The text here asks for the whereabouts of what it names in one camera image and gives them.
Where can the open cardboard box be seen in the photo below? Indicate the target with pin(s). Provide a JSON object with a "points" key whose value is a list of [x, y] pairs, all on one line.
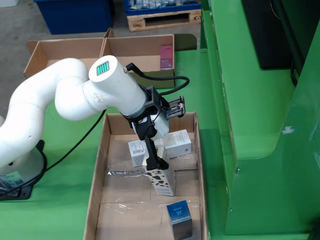
{"points": [[140, 50], [62, 50]]}

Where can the blue W cube box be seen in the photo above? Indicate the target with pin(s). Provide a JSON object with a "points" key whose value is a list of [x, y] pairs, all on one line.
{"points": [[178, 212]]}

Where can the pink product box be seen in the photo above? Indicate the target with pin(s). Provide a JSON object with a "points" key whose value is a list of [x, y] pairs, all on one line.
{"points": [[166, 56]]}

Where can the long white text box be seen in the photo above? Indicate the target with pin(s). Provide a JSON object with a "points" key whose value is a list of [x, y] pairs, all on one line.
{"points": [[177, 142]]}

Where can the large blue plastic bin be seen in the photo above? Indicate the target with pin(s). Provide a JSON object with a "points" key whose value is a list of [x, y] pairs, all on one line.
{"points": [[75, 15]]}

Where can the wooden pallet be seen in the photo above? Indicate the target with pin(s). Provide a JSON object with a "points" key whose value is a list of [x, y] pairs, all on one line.
{"points": [[136, 25]]}

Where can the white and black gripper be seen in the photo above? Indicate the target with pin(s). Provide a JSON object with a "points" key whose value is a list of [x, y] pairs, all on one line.
{"points": [[161, 127]]}

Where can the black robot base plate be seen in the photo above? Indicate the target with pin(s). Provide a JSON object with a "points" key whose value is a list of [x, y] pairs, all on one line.
{"points": [[22, 194]]}

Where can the blue crate with packets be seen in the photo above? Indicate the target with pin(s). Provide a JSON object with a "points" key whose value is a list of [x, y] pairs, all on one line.
{"points": [[130, 10]]}

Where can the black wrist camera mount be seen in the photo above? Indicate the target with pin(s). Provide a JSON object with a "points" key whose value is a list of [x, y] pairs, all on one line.
{"points": [[155, 96]]}

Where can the large cardboard tray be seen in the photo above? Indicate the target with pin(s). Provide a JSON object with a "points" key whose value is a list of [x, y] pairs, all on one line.
{"points": [[125, 190]]}

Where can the white container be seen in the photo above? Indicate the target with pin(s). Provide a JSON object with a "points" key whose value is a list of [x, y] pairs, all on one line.
{"points": [[8, 3]]}

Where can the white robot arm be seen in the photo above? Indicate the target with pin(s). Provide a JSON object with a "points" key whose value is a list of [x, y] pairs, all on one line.
{"points": [[62, 85]]}

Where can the black monitor panel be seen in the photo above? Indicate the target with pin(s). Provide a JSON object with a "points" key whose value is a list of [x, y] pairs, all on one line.
{"points": [[270, 37]]}

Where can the green metal cabinet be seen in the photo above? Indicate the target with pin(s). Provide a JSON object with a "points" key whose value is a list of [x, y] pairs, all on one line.
{"points": [[250, 100]]}

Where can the cow print hand cream box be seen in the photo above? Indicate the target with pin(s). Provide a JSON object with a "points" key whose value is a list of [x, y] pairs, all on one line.
{"points": [[162, 182]]}

